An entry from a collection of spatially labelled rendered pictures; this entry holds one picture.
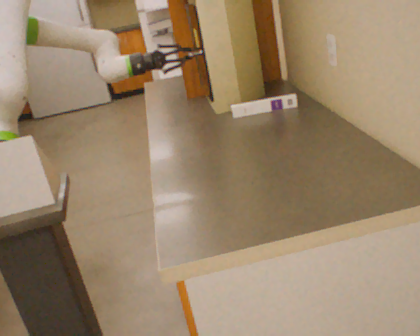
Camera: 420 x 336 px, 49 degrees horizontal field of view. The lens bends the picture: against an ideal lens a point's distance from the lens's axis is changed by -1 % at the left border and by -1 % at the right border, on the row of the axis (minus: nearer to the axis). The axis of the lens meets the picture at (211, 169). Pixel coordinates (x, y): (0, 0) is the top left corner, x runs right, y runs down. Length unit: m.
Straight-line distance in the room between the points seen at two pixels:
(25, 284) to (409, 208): 1.18
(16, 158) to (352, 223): 0.95
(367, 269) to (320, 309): 0.15
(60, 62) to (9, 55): 5.39
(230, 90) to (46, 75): 5.22
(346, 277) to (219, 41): 1.13
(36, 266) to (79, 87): 5.49
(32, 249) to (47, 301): 0.20
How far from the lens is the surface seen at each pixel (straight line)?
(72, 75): 6.94
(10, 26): 1.65
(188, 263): 1.02
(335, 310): 1.19
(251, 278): 1.07
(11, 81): 1.48
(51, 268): 1.61
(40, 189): 1.49
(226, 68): 1.94
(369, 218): 1.09
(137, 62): 1.97
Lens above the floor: 1.50
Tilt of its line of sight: 23 degrees down
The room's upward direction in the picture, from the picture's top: 11 degrees counter-clockwise
